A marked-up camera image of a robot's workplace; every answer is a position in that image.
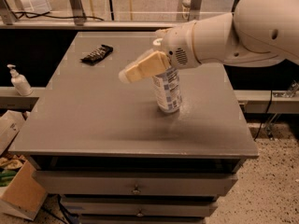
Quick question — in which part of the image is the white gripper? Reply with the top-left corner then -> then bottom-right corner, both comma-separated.
119,21 -> 201,83

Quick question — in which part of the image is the clear plastic water bottle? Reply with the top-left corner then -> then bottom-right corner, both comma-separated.
152,67 -> 182,113

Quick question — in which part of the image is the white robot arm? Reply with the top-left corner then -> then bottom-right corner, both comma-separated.
119,0 -> 299,83

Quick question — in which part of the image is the white pump dispenser bottle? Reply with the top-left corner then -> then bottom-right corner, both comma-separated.
7,64 -> 33,96

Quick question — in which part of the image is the black snack bar wrapper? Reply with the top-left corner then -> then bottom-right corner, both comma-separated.
81,45 -> 113,64

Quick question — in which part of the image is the grey drawer cabinet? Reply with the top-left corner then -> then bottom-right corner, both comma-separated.
10,32 -> 258,224

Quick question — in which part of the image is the white cardboard box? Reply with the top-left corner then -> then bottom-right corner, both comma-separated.
0,110 -> 25,155

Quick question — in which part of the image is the cardboard box with items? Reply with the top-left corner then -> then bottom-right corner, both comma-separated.
0,161 -> 48,220

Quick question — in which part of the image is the black cable on floor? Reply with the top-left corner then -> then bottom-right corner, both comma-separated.
12,10 -> 105,22

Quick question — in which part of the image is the metal bracket on rail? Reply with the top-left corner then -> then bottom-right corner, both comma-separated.
273,80 -> 299,98

